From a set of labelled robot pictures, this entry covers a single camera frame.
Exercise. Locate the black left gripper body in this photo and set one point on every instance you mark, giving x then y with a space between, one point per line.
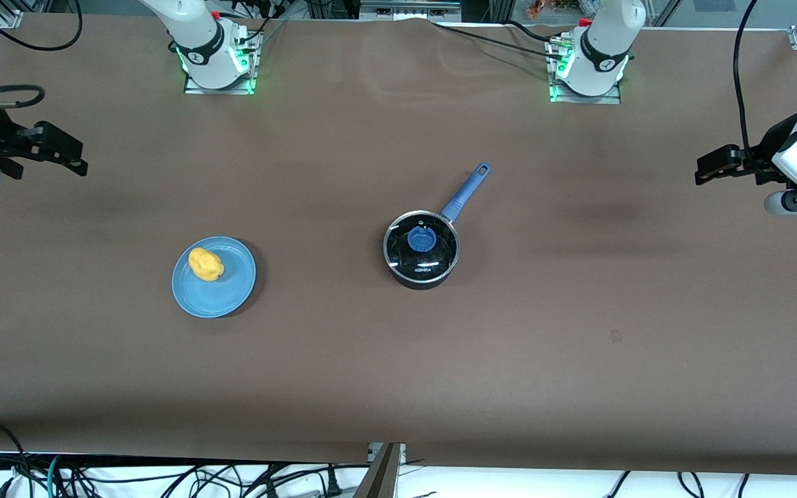
760 160

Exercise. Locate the yellow potato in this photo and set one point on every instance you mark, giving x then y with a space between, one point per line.
205 264

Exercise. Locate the glass lid with blue knob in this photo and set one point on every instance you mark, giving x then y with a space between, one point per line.
422 241

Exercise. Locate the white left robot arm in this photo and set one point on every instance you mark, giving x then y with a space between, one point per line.
606 41

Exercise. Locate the blue round plate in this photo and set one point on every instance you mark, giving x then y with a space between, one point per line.
225 294

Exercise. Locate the grey metal box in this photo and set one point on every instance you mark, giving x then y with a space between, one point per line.
409 8

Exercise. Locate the brown table cover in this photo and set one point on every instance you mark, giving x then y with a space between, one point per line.
371 373

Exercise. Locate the black power plug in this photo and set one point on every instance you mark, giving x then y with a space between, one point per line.
333 481

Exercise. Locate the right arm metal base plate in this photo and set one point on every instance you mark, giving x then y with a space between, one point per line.
194 90

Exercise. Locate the aluminium frame post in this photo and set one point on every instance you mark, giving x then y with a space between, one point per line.
381 474

